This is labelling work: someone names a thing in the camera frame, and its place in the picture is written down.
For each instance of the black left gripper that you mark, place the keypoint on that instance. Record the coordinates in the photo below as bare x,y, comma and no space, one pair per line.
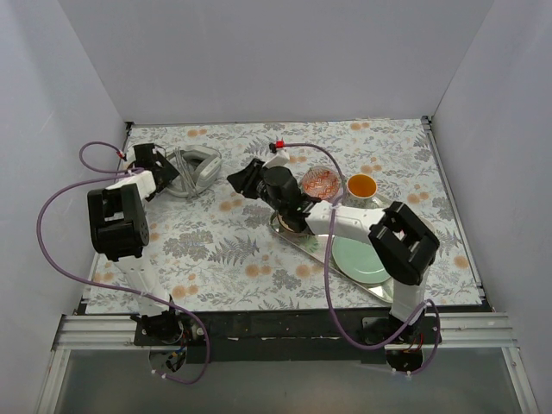
161,168

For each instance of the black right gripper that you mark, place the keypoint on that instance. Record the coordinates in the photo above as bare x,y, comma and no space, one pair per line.
252,182

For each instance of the white over-ear headphones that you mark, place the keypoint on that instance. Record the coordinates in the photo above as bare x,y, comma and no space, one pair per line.
198,166

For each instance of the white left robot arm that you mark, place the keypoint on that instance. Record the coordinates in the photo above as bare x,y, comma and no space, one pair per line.
120,232

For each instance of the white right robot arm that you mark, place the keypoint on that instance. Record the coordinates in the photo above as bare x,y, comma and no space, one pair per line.
404,244

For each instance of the beige ceramic bowl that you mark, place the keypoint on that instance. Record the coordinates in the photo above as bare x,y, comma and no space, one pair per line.
295,229

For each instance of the red patterned small bowl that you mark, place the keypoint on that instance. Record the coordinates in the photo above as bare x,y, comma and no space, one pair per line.
322,182

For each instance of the floral table mat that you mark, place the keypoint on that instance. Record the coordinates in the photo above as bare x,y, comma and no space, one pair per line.
221,251

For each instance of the floral metal tray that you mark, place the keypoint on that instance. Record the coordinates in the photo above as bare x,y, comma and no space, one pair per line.
314,246

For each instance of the orange small cup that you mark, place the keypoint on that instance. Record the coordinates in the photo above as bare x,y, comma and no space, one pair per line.
361,186

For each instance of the green ceramic plate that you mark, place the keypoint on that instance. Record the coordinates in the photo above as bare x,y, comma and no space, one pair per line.
359,261

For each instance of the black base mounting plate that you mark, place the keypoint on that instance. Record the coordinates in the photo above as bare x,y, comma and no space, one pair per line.
363,325

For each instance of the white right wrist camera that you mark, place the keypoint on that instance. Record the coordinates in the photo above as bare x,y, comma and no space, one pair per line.
280,155

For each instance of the aluminium frame rail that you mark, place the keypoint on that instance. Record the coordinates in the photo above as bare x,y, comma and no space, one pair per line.
458,330

